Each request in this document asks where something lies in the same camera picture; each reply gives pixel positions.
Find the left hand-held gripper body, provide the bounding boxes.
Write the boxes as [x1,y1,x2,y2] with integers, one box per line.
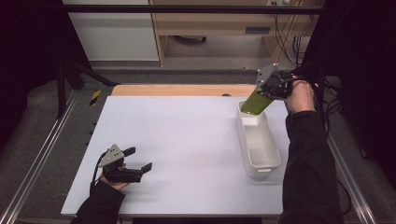
[98,144,144,184]

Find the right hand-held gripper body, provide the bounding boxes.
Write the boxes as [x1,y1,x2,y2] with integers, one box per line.
[255,63,294,101]

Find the green phone case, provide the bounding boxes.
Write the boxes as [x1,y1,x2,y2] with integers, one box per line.
[240,88,275,116]

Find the white plastic bin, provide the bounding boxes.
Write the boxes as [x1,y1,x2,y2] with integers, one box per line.
[235,100,282,179]

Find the person's left hand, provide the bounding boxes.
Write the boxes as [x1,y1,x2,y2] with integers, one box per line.
[98,162,132,192]

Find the person's right hand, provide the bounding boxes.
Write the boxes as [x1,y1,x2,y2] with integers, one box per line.
[284,79,319,115]

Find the grey desk label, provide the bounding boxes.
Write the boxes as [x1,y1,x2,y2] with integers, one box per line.
[245,26,272,35]

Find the yellow black striped marker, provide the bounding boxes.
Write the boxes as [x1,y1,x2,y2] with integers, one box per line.
[89,89,103,106]

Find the wooden desk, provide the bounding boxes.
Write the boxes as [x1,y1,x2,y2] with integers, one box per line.
[148,0,325,67]

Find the black curtain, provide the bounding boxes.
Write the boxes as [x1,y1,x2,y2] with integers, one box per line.
[0,0,92,152]
[303,0,396,189]

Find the black curved object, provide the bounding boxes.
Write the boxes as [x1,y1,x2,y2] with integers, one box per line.
[172,35,207,45]

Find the black metal stand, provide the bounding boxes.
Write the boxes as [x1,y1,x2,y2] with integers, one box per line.
[55,52,121,119]

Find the white cabinet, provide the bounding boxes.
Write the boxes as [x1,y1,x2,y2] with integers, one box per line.
[62,0,160,63]

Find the black metal bar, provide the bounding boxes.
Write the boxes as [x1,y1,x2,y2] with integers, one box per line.
[62,4,325,15]

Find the bundle of hanging cables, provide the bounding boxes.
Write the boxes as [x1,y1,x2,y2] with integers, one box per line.
[274,13,313,67]

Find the aluminium rail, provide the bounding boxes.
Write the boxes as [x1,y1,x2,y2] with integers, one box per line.
[0,90,80,224]
[326,133,378,224]

